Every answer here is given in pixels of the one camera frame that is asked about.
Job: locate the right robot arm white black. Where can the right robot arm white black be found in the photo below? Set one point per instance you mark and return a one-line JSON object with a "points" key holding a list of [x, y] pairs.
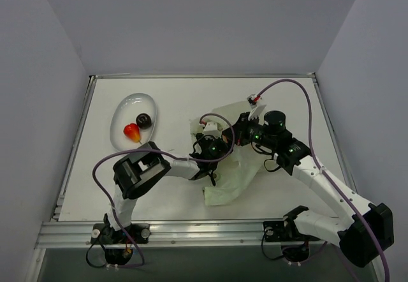
{"points": [[361, 229]]}

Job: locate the dark purple fake plum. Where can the dark purple fake plum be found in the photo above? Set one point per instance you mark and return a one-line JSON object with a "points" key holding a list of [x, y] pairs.
{"points": [[143, 121]]}

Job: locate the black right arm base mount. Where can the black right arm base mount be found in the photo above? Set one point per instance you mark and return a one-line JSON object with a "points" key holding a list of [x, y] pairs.
{"points": [[294, 247]]}

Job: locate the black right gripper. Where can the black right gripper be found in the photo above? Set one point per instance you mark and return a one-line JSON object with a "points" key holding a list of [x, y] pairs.
{"points": [[238, 131]]}

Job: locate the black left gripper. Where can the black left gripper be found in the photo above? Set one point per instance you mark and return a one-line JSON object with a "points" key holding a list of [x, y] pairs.
{"points": [[210, 150]]}

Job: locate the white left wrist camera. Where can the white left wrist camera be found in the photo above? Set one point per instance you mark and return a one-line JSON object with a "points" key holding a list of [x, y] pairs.
{"points": [[211, 128]]}

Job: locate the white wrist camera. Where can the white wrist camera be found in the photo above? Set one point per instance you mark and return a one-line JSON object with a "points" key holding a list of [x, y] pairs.
{"points": [[257, 106], [211, 128]]}

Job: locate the aluminium front rail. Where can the aluminium front rail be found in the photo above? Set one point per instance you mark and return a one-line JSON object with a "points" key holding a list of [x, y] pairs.
{"points": [[170, 233]]}

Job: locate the white oval ceramic plate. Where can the white oval ceramic plate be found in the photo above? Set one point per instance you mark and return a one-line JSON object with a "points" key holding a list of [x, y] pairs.
{"points": [[126, 112]]}

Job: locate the red fake pear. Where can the red fake pear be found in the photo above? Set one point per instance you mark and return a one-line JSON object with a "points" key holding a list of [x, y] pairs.
{"points": [[132, 132]]}

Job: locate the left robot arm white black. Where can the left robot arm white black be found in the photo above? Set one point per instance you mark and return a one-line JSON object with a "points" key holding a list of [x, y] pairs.
{"points": [[138, 172]]}

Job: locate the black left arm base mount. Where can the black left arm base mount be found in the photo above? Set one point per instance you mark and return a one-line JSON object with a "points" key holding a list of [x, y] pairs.
{"points": [[119, 249]]}

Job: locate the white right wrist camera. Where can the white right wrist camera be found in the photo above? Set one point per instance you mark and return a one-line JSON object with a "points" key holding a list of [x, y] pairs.
{"points": [[257, 106]]}

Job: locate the pale green plastic bag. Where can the pale green plastic bag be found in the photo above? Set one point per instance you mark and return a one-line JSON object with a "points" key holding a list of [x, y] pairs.
{"points": [[236, 172]]}

